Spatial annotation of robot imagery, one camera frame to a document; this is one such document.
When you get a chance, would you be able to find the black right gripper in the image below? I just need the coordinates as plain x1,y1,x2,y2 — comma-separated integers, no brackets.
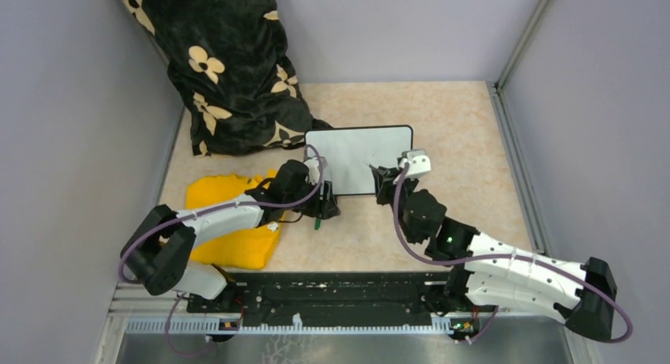
374,166,419,244

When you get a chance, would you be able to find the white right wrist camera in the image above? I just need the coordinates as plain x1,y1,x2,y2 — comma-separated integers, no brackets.
398,149,432,178

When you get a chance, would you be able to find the yellow folded cloth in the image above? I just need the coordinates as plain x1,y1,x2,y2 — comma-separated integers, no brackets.
185,169,282,270

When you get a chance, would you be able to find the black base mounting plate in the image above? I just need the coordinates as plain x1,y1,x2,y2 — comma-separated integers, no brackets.
186,271,499,332

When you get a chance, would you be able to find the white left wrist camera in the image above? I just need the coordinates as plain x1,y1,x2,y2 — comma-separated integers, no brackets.
303,156,328,185

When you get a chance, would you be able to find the white whiteboard black frame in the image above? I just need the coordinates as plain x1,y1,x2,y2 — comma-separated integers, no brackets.
305,125,413,196

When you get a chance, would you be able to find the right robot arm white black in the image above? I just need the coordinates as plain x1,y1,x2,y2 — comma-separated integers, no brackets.
371,167,620,343

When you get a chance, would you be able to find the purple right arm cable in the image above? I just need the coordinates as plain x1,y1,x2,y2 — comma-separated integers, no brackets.
392,163,634,345

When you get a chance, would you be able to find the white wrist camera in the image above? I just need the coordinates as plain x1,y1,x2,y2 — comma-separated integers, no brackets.
303,156,328,185
398,149,432,178

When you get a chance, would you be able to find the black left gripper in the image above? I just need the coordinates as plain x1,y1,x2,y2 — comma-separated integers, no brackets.
284,176,340,219

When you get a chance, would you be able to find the aluminium frame rail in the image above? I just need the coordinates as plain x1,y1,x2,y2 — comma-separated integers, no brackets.
489,0,582,316

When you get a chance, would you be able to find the black floral blanket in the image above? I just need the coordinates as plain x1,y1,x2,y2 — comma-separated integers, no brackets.
120,0,328,156

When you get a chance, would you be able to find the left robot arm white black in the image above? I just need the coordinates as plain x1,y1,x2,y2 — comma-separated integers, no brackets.
119,156,340,312

